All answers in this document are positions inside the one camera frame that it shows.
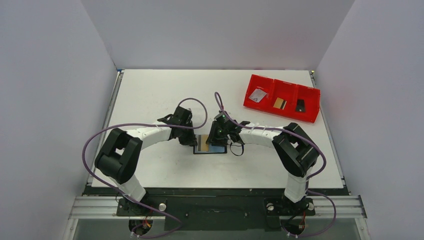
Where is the purple cable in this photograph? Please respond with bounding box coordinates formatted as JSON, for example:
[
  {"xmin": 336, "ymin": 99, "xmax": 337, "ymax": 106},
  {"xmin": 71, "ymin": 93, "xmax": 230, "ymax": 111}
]
[
  {"xmin": 81, "ymin": 97, "xmax": 209, "ymax": 203},
  {"xmin": 214, "ymin": 92, "xmax": 328, "ymax": 181}
]

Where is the black loop cable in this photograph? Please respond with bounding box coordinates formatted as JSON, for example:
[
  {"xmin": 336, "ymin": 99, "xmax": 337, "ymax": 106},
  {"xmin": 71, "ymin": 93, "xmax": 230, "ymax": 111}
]
[{"xmin": 229, "ymin": 142, "xmax": 245, "ymax": 157}]

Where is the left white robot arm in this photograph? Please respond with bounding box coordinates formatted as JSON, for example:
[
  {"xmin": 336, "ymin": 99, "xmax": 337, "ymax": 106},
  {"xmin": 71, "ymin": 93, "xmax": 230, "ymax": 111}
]
[{"xmin": 94, "ymin": 106, "xmax": 197, "ymax": 215}]

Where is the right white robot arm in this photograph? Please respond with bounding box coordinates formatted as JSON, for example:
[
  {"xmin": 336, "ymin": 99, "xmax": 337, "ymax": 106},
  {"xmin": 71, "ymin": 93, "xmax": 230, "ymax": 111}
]
[{"xmin": 206, "ymin": 112, "xmax": 319, "ymax": 214}]

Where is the gold striped credit card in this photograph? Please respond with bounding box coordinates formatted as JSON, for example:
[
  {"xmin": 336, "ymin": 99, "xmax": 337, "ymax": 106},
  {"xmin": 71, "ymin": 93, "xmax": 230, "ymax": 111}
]
[{"xmin": 197, "ymin": 134, "xmax": 209, "ymax": 152}]

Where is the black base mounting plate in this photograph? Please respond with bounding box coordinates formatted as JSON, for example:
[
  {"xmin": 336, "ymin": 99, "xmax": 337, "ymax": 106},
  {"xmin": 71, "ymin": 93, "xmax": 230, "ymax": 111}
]
[{"xmin": 115, "ymin": 187, "xmax": 317, "ymax": 232}]

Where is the red plastic divided tray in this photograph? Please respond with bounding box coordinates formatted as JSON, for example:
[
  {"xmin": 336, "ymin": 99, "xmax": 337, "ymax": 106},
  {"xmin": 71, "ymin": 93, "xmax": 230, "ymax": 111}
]
[{"xmin": 243, "ymin": 74, "xmax": 321, "ymax": 123}]

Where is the black credit card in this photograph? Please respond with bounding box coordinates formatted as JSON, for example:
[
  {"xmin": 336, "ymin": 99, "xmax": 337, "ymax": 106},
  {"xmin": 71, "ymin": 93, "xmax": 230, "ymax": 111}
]
[{"xmin": 295, "ymin": 99, "xmax": 306, "ymax": 113}]

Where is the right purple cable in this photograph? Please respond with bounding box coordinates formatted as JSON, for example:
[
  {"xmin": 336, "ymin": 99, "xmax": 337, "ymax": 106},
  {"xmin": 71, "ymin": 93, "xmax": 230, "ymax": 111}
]
[{"xmin": 214, "ymin": 92, "xmax": 328, "ymax": 181}]

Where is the aluminium rail frame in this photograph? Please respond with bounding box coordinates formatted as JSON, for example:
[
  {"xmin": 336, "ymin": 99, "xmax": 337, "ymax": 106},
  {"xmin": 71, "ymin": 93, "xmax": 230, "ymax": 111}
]
[{"xmin": 68, "ymin": 195, "xmax": 367, "ymax": 220}]

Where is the black leather card holder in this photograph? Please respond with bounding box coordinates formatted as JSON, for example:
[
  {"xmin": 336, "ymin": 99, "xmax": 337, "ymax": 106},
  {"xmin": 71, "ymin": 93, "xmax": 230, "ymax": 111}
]
[{"xmin": 193, "ymin": 134, "xmax": 227, "ymax": 155}]

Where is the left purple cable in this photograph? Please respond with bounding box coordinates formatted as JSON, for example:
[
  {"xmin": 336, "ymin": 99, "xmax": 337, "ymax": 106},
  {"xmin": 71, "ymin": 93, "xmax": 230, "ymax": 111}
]
[{"xmin": 81, "ymin": 97, "xmax": 209, "ymax": 203}]

